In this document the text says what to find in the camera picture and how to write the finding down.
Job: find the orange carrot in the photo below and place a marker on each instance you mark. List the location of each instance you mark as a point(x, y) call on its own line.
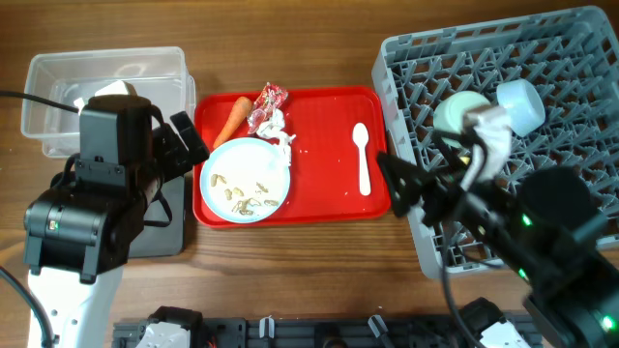
point(239, 112)

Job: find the peanut shell pile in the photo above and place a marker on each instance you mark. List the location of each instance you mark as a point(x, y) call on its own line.
point(249, 206)

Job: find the crumpled white tissue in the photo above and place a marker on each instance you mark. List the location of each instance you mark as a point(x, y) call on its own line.
point(273, 128)

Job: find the mint green bowl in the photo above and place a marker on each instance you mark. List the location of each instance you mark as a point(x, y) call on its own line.
point(448, 114)

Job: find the light blue bowl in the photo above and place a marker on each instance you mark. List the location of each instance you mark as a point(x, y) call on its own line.
point(523, 104)

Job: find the light blue plate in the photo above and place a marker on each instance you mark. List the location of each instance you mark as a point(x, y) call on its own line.
point(243, 162)

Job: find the red snack wrapper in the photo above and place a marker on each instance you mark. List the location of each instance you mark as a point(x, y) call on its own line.
point(271, 97)

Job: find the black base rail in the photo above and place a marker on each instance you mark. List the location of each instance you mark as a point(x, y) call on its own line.
point(432, 331)

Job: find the clear plastic bin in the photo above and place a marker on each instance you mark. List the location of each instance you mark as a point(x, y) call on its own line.
point(159, 74)

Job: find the white plastic spoon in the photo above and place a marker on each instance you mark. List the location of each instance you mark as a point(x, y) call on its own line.
point(360, 139)

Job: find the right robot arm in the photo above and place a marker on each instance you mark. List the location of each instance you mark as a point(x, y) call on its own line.
point(546, 233)

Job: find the grey dishwasher rack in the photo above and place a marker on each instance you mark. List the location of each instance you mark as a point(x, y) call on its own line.
point(570, 56)

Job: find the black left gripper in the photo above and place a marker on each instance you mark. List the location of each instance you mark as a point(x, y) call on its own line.
point(180, 160)

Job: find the red plastic tray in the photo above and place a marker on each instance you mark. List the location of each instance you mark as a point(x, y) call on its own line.
point(325, 165)

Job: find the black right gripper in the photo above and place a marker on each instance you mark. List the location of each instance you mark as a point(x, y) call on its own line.
point(430, 194)

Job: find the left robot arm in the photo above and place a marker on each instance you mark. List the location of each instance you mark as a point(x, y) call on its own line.
point(79, 231)

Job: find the black plastic bin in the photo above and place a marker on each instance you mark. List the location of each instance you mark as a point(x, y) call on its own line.
point(169, 240)

